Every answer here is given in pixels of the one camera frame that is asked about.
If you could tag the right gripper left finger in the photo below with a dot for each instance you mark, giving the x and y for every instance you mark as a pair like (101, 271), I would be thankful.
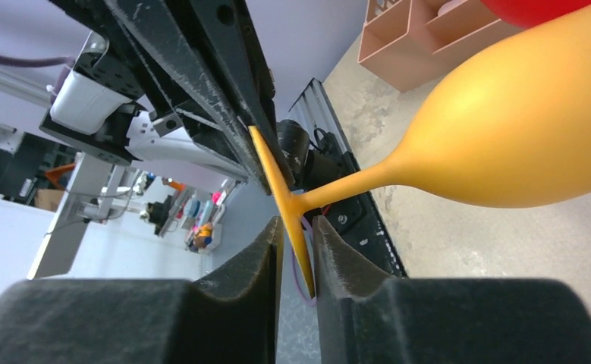
(228, 316)

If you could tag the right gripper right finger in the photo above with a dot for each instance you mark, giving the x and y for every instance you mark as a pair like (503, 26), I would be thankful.
(366, 315)

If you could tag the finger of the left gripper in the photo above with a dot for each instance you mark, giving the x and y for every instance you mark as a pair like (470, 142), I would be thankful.
(184, 114)
(224, 35)

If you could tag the yellow-orange wine glass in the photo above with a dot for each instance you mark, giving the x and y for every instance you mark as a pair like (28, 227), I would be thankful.
(508, 128)

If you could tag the red wine glass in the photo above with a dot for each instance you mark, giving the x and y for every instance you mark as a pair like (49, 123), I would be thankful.
(531, 13)

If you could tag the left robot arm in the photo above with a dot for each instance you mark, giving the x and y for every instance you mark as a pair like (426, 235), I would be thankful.
(179, 81)

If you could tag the pink desk file organizer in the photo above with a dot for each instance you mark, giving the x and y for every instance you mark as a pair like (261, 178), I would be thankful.
(407, 43)

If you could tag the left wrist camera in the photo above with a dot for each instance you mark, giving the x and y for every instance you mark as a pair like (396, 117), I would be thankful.
(96, 103)

